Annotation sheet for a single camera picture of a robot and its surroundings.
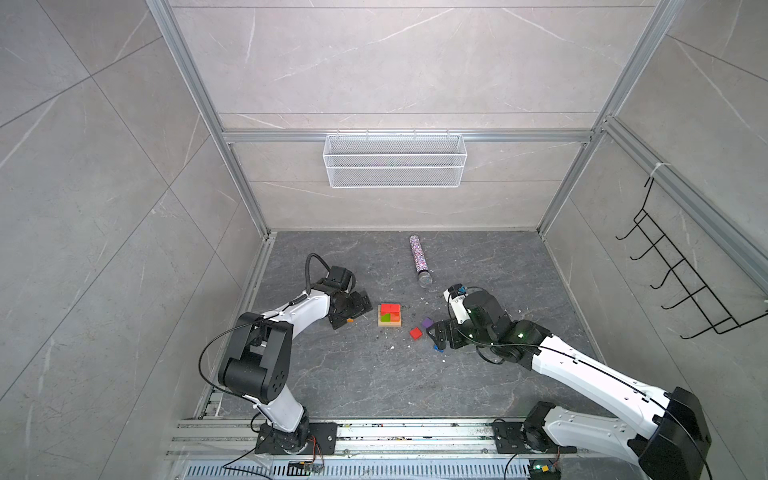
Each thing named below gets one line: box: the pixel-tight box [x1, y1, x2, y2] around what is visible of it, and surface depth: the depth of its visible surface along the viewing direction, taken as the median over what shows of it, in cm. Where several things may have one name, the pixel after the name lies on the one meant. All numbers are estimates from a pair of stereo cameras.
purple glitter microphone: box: [409, 235, 433, 288], surface depth 108 cm
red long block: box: [380, 303, 401, 317], surface depth 97 cm
